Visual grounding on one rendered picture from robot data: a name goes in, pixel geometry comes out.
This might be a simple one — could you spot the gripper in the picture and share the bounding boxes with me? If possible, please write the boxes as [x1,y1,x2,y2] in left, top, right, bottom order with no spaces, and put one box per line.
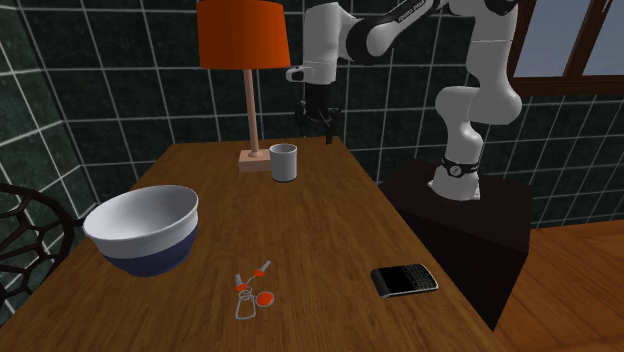
[294,83,340,146]

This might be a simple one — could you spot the grey cup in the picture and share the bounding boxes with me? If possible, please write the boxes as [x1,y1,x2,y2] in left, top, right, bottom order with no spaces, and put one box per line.
[268,143,299,184]

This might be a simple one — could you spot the orange shade table lamp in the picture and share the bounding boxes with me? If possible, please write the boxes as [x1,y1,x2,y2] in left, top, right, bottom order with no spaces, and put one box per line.
[196,0,292,174]

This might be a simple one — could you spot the black keypad phone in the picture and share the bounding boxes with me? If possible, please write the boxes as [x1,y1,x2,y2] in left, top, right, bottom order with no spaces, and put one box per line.
[370,263,439,300]

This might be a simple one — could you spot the dark robot stand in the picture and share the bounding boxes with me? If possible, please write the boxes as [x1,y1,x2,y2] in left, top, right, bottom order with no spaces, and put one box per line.
[378,158,534,332]

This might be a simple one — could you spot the white and blue bowl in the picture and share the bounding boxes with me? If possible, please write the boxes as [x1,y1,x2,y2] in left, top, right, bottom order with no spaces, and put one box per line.
[82,184,200,279]

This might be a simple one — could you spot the brown framed window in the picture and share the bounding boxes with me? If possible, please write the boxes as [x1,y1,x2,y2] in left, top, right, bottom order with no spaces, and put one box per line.
[506,0,624,97]

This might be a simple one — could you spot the dark lattice chair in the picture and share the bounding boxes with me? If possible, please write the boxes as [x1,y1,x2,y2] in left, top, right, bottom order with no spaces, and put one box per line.
[0,183,85,313]

